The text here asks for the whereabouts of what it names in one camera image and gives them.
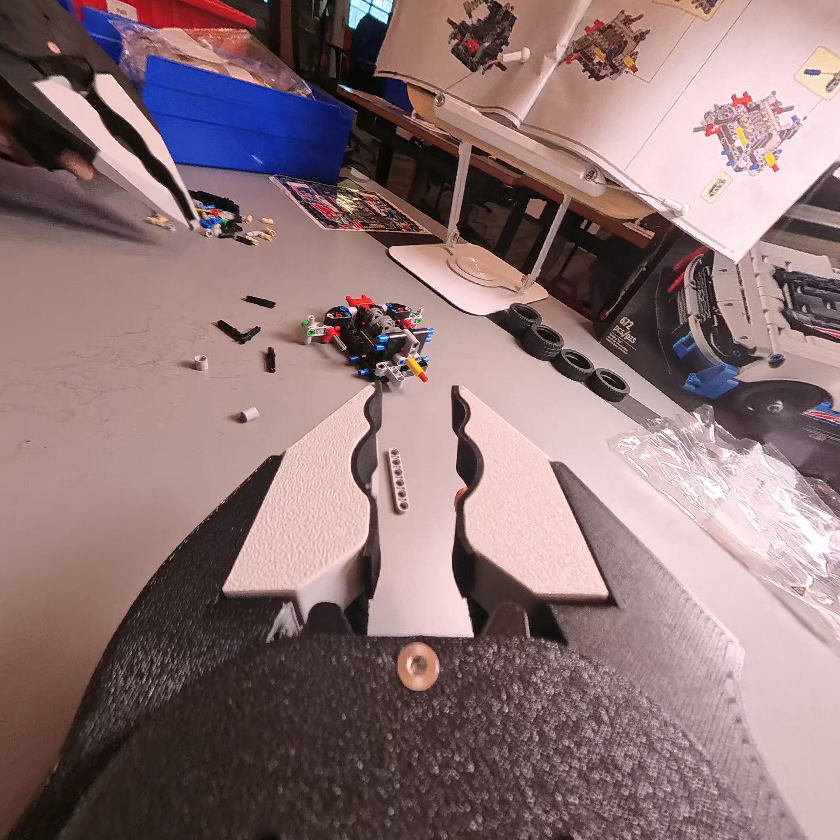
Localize wooden background table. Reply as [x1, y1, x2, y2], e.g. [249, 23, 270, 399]
[336, 84, 670, 263]

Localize pile of small lego pieces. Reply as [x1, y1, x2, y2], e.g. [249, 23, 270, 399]
[146, 189, 278, 247]

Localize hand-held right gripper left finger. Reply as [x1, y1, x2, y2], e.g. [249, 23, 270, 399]
[222, 382, 383, 634]

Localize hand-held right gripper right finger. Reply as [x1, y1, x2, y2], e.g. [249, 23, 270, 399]
[451, 385, 611, 634]

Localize lego set box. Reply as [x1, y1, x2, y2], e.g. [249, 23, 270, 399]
[594, 167, 840, 473]

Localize person's left hand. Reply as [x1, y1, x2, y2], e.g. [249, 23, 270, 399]
[0, 108, 98, 181]

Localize lego instruction booklet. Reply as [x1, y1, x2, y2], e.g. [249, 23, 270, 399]
[374, 0, 840, 263]

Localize partly built lego model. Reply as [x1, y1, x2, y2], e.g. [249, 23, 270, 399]
[301, 294, 437, 388]

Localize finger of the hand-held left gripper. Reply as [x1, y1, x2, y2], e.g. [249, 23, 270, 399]
[85, 71, 200, 227]
[31, 75, 196, 231]

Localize white book stand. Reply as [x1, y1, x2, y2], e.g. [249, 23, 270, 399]
[387, 82, 691, 316]

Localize plastic bags in bin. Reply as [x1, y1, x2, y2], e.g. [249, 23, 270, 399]
[108, 16, 315, 99]

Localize blue storage bin with bags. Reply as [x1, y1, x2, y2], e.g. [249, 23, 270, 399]
[82, 7, 358, 185]

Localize grey lego beam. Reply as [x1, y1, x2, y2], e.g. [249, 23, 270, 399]
[387, 448, 411, 515]

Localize red storage bin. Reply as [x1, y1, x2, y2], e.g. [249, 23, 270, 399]
[72, 0, 258, 30]

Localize empty clear plastic bags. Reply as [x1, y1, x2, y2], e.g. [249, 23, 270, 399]
[607, 405, 840, 634]

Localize lego sticker sheet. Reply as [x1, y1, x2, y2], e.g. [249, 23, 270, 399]
[269, 174, 433, 234]

